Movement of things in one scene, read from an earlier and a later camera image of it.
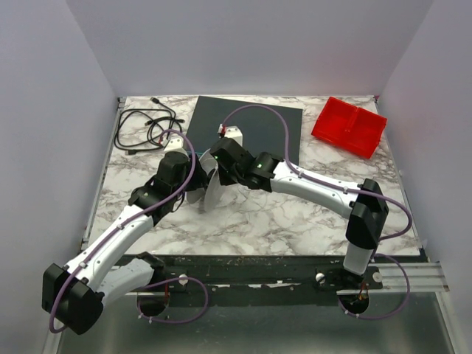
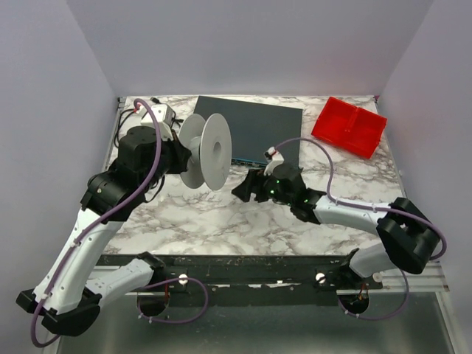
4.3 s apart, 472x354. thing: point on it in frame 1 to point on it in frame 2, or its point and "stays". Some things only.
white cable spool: x=212 y=185 to x=210 y=142
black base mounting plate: x=270 y=279 stays
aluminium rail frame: x=404 y=316 stays
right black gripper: x=219 y=158 to x=261 y=185
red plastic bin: x=350 y=127 stays
